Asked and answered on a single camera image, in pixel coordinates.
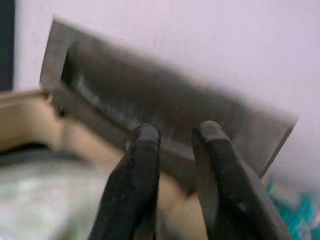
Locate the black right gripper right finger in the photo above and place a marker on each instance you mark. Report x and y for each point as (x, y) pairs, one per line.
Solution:
(235, 190)

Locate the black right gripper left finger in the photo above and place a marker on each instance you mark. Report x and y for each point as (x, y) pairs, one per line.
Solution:
(132, 182)

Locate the teal patterned cloth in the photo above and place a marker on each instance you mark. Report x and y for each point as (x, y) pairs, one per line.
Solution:
(297, 212)

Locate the dark wooden shelf unit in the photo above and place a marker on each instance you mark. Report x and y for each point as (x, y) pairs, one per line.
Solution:
(160, 100)

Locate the beige skirting board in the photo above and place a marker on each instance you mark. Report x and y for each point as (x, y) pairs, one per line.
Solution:
(20, 97)

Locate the dark door frame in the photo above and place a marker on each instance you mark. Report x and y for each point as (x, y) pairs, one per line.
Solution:
(6, 45)

